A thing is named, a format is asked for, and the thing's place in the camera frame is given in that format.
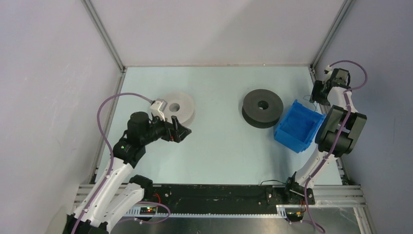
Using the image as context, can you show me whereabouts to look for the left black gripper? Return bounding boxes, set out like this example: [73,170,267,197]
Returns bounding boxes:
[141,112,190,145]

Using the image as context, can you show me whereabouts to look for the white cable spool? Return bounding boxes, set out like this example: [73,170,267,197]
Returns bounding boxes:
[161,92,195,127]

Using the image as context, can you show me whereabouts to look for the blue plastic bin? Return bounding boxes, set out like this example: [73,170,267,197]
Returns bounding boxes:
[274,100,326,153]

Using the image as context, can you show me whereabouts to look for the black cable spool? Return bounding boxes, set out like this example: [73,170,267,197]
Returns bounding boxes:
[242,89,284,129]

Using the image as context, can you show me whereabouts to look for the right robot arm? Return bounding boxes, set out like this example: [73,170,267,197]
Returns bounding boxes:
[283,68,367,205]

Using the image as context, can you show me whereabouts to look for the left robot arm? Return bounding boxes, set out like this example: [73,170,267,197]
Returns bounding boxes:
[63,112,191,234]

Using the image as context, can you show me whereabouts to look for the left controller board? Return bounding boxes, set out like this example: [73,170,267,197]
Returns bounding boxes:
[139,207,157,215]

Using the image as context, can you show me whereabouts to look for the controller board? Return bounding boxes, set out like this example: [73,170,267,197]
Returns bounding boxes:
[285,211,305,223]
[139,207,157,215]

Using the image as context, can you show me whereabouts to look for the right controller board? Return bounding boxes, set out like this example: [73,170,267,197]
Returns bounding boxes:
[285,211,305,223]

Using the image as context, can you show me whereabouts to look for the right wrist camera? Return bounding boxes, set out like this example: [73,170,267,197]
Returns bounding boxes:
[322,66,351,88]

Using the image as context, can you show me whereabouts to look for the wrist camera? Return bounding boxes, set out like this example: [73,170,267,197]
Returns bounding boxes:
[322,66,351,88]
[150,98,168,121]

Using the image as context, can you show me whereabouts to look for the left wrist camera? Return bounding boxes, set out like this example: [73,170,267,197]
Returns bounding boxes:
[150,98,168,121]

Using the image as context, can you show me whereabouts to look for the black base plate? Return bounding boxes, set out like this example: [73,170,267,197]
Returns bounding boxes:
[143,180,315,215]

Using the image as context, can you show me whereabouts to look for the white slotted cable duct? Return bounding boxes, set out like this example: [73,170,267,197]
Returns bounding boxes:
[129,206,288,219]

